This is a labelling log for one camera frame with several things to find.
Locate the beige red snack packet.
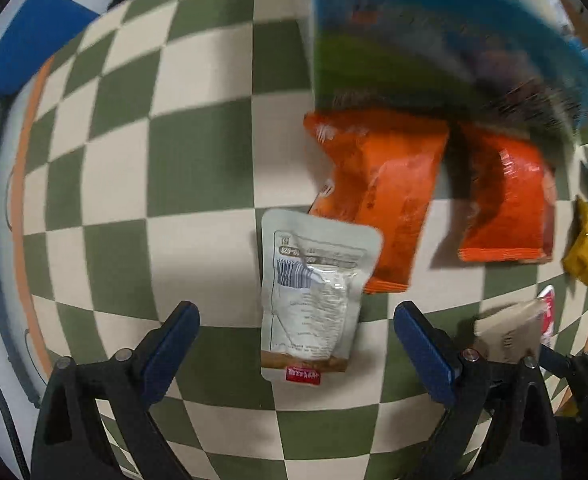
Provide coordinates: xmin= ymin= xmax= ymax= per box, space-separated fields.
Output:
xmin=473 ymin=285 xmax=557 ymax=363

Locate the white snack pouch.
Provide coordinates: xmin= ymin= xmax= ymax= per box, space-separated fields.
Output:
xmin=260 ymin=208 xmax=383 ymax=386

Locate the blue foam block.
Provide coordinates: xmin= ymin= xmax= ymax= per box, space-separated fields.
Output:
xmin=0 ymin=0 xmax=100 ymax=101

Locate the orange snack packet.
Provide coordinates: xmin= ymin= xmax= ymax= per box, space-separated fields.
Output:
xmin=303 ymin=109 xmax=451 ymax=295
xmin=456 ymin=121 xmax=557 ymax=264

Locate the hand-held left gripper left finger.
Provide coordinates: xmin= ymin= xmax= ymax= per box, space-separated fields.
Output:
xmin=30 ymin=301 xmax=201 ymax=480

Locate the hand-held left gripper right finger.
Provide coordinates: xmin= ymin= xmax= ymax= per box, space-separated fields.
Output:
xmin=393 ymin=301 xmax=562 ymax=480

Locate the green white checkered mat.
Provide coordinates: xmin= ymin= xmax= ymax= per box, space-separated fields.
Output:
xmin=11 ymin=0 xmax=588 ymax=480

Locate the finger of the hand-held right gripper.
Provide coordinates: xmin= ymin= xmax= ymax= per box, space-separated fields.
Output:
xmin=539 ymin=346 xmax=582 ymax=386

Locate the grey cable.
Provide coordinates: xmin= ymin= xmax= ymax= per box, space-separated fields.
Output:
xmin=0 ymin=340 xmax=30 ymax=480

